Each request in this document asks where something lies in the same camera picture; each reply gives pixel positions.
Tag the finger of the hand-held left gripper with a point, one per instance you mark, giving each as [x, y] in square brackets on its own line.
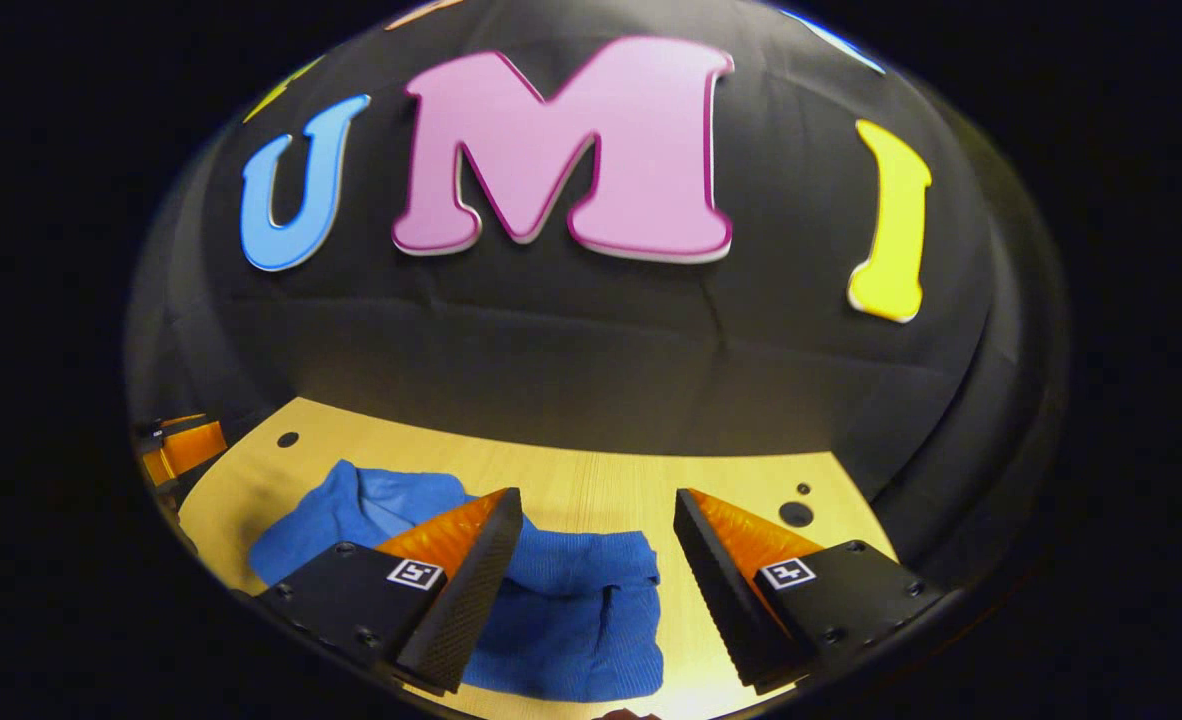
[183, 419]
[191, 450]

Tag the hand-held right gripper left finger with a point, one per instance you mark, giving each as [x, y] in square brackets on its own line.
[471, 600]

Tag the blue shirt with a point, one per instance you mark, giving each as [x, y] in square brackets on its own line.
[571, 620]

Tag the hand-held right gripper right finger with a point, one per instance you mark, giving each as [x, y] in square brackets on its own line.
[726, 600]

